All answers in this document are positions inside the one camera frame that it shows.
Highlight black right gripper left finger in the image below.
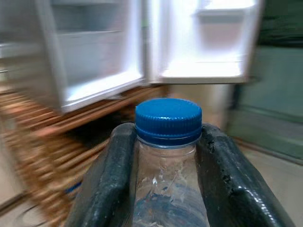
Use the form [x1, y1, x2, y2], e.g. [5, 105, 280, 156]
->
[65, 122, 143, 227]

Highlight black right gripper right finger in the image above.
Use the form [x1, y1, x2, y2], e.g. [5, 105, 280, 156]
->
[196, 123, 297, 227]

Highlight clear bottle with blue cap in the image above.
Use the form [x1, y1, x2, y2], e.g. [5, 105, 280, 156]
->
[131, 98, 214, 227]

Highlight clear fridge drawer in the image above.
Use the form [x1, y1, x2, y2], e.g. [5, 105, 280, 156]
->
[55, 29, 144, 87]

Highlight white fridge door shelf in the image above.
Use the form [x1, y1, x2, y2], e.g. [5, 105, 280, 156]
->
[191, 8, 246, 26]

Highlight wooden wine rack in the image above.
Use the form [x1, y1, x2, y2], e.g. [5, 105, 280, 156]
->
[0, 84, 168, 227]

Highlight green glass sliding door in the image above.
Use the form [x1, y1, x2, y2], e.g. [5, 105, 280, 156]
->
[226, 0, 303, 165]

